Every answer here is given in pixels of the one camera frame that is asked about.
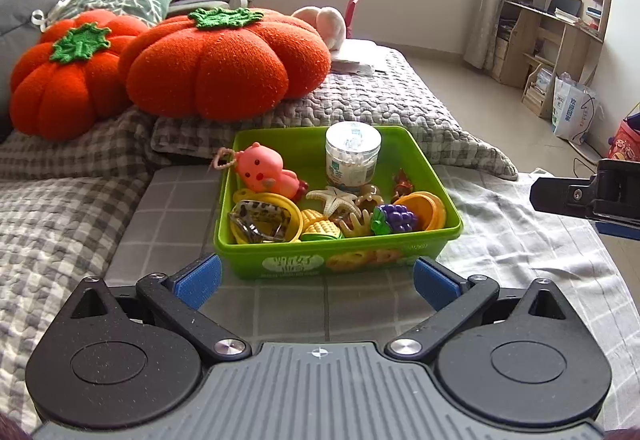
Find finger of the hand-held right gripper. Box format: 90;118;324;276
597;220;640;241
530;159;640;223

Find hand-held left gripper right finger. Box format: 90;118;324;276
385;256;576;363

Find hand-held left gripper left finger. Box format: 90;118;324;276
65;254;252;363

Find green plastic box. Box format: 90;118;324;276
213;125;464;281

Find purple toy grapes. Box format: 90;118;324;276
370;202;419;237

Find patterned hair claw clip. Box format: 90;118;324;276
228;200;292;245

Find small red-brown toy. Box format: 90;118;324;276
391;168;413;203

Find yellow plastic ring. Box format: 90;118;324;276
231;190;304;245

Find pink pig toy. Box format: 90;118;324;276
212;142;311;198

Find yellow toy corn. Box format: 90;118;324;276
299;209;343;241

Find beige toy starfish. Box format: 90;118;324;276
305;186;360;221

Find clear cotton swab jar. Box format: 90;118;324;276
325;122;382;193

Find light grid-patterned bedsheet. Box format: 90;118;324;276
105;165;640;440

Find white paper bag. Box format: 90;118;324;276
551;72;598;143

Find red bag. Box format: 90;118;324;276
609;112;640;163

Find wooden desk shelf unit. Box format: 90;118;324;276
492;0;616;121

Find black laptop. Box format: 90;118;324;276
547;0;583;18

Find grey checked quilt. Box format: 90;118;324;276
0;44;519;436

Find large orange pumpkin cushion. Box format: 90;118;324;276
118;7;332;122

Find small orange pumpkin cushion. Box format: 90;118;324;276
10;10;151;141

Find white papers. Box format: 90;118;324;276
330;38;396;74

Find red plastic object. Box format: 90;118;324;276
345;0;361;40

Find white and pink plush toy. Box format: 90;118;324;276
291;6;347;53

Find teal leaf-patterned pillow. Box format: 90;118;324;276
47;0;173;28

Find grey sofa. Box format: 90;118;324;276
0;0;66;143

